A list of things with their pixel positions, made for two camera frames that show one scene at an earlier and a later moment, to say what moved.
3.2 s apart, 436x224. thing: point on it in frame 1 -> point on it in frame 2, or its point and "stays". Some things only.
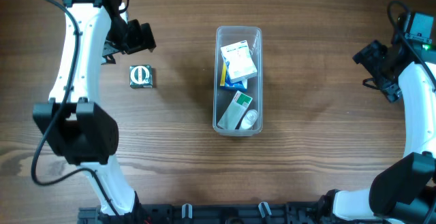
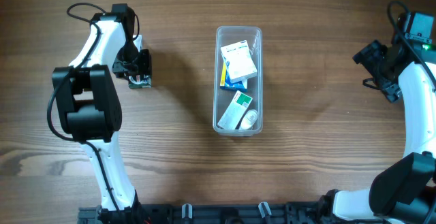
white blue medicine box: x=239 y=61 stays
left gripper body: x=120 y=45 -> x=145 y=66
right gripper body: x=380 y=75 stays
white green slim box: x=234 y=112 stays
